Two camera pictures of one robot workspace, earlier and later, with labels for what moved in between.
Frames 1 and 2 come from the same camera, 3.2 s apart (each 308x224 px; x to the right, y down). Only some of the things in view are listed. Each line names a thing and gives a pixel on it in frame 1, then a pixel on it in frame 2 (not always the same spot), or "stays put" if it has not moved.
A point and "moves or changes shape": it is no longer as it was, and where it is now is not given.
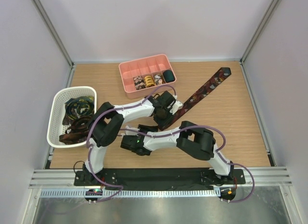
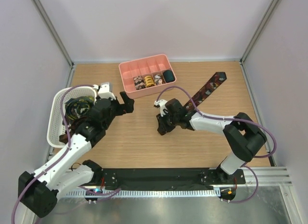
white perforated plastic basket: [56, 127] stays put
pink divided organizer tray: [141, 77] stays put
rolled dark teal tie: [169, 76] stays put
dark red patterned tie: [198, 97] moves or changes shape
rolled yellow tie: [149, 81] stays put
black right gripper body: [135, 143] to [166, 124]
